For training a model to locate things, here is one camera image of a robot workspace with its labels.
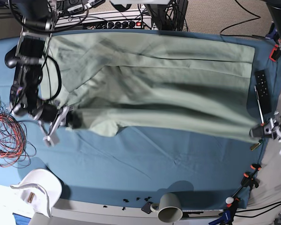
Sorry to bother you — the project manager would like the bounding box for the black orange clamp lower right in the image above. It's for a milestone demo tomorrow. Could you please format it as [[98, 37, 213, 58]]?
[[232, 164, 262, 198]]

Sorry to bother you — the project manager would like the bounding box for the blue black clamp bottom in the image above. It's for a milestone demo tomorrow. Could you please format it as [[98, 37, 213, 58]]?
[[208, 197, 240, 225]]

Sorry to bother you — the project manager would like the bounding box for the white pen orange tip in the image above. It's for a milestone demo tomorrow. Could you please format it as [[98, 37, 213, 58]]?
[[254, 85, 265, 126]]

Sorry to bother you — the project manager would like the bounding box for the light green T-shirt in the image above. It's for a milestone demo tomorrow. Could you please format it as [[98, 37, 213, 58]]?
[[49, 32, 257, 143]]

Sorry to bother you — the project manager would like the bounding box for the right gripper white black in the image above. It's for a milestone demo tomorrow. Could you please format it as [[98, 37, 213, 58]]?
[[37, 103, 82, 147]]

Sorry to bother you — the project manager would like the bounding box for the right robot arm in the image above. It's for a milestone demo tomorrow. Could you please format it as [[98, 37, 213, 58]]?
[[5, 0, 74, 147]]

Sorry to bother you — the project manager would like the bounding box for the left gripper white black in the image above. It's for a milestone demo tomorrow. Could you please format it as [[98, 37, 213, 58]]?
[[249, 111, 281, 155]]

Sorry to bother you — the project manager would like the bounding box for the orange and black wire bundle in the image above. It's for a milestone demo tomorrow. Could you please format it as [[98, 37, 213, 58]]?
[[0, 90, 37, 169]]

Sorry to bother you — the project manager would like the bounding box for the black orange clamp upper right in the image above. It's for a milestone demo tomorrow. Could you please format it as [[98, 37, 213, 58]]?
[[269, 44, 281, 62]]

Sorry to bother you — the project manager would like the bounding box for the black computer mouse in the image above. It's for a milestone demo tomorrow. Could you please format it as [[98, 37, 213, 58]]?
[[4, 46, 22, 69]]

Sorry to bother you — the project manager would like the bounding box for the black orange clamp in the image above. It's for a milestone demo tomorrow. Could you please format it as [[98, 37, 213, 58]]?
[[232, 164, 262, 198], [269, 44, 281, 62]]

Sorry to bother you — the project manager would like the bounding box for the white ball knob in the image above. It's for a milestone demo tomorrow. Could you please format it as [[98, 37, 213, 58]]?
[[225, 196, 234, 204]]

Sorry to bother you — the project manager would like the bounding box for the black remote control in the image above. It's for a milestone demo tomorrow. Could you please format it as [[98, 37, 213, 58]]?
[[255, 70, 272, 114]]

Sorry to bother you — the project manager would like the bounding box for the white baseball cap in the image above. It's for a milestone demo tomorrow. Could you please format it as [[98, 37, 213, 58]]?
[[10, 168, 62, 218]]

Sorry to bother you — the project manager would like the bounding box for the black power strip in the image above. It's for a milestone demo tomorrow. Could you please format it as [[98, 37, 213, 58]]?
[[86, 20, 144, 30]]

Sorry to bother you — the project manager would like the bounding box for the grey-green ceramic mug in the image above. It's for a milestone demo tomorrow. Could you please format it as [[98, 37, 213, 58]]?
[[150, 193, 183, 223]]

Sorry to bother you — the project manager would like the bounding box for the blue table cloth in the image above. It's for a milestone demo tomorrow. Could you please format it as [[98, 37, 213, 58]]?
[[0, 30, 281, 209]]

